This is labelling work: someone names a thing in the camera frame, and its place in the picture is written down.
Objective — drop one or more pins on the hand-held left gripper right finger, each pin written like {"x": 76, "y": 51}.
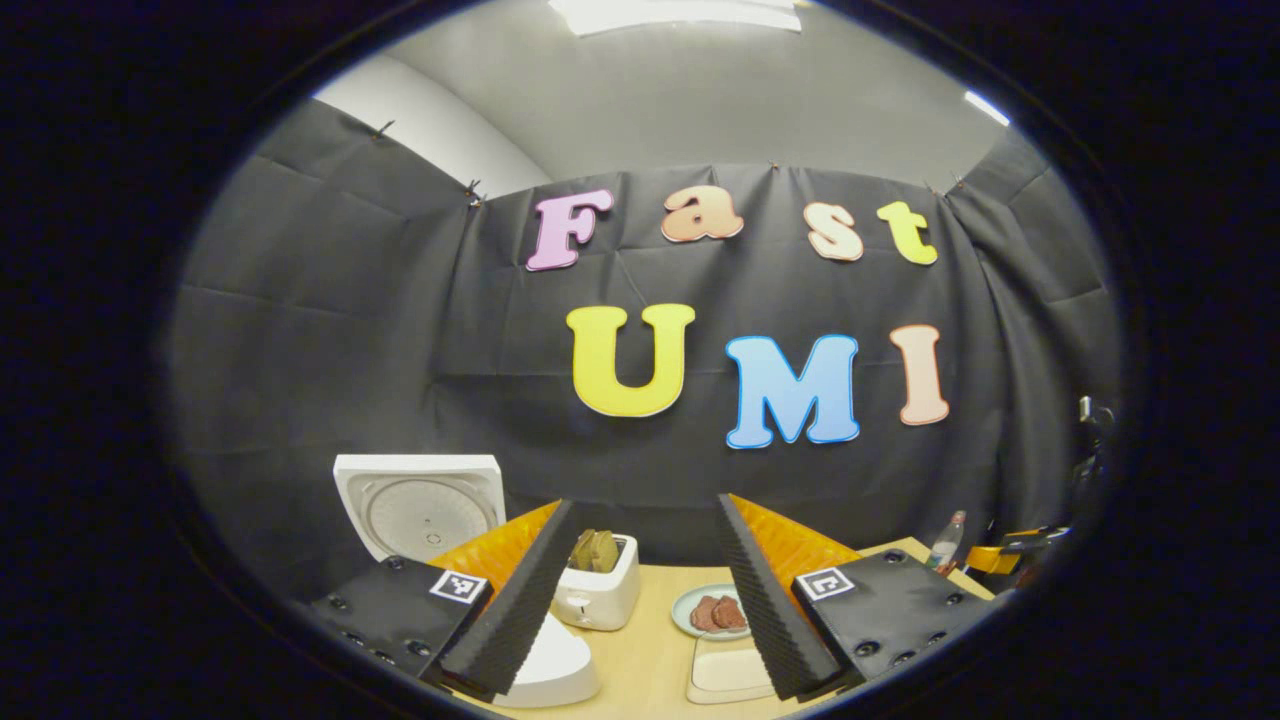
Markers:
{"x": 765, "y": 610}

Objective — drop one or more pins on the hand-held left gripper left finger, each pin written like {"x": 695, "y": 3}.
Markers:
{"x": 520, "y": 620}

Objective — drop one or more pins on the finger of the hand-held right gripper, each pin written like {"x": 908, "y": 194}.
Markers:
{"x": 1035, "y": 540}

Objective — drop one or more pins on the white rice cooker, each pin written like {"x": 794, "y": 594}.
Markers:
{"x": 420, "y": 500}

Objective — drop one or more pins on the light green plate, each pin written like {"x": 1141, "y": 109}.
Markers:
{"x": 685, "y": 605}

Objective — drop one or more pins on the white toaster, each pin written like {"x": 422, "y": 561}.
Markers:
{"x": 605, "y": 600}

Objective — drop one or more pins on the clear plastic bottle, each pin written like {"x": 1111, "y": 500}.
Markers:
{"x": 945, "y": 545}

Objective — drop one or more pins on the black backdrop cloth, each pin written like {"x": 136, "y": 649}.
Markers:
{"x": 320, "y": 380}

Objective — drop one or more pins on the small ceiling light panel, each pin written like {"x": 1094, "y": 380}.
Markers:
{"x": 987, "y": 107}

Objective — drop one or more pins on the long ceiling light panel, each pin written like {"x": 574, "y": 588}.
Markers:
{"x": 680, "y": 14}

